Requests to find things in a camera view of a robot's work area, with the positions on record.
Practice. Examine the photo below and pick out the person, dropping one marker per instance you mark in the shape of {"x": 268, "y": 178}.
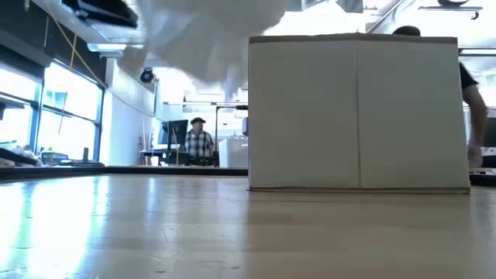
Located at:
{"x": 198, "y": 143}
{"x": 470, "y": 97}

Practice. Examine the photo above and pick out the white garment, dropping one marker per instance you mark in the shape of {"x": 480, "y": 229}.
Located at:
{"x": 209, "y": 38}

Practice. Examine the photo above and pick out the black computer monitor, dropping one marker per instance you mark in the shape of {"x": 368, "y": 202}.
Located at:
{"x": 178, "y": 131}
{"x": 491, "y": 133}

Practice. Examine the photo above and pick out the white cabinet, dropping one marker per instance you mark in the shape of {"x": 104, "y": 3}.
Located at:
{"x": 232, "y": 153}

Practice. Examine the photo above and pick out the person's hand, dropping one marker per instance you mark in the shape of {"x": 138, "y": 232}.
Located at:
{"x": 475, "y": 155}

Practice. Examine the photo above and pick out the white fabric storage bin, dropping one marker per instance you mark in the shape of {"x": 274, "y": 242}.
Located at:
{"x": 348, "y": 116}

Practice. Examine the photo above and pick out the black aluminium table frame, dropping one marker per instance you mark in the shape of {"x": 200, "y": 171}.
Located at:
{"x": 116, "y": 170}

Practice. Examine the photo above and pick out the dark bottle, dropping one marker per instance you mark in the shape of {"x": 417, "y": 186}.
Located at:
{"x": 85, "y": 155}

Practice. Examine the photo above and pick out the black wall camera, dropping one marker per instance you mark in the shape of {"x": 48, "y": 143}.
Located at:
{"x": 147, "y": 75}

